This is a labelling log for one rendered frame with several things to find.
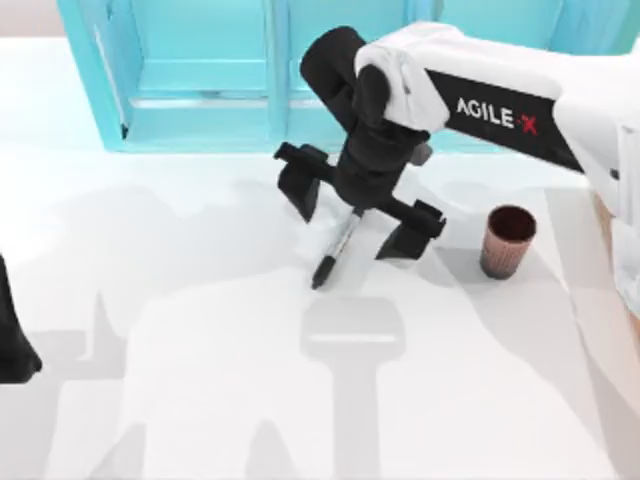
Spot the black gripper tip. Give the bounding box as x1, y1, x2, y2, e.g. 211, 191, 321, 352
0, 253, 44, 386

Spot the grey rounded camera box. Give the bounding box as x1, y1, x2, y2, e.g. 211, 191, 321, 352
410, 141, 435, 166

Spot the light blue rack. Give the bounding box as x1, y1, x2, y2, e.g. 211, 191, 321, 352
55, 0, 640, 156

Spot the black and grey pen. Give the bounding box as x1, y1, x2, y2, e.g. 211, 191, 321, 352
310, 207, 367, 291

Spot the brown ribbed cup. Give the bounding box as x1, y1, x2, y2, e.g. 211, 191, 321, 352
479, 204, 538, 280

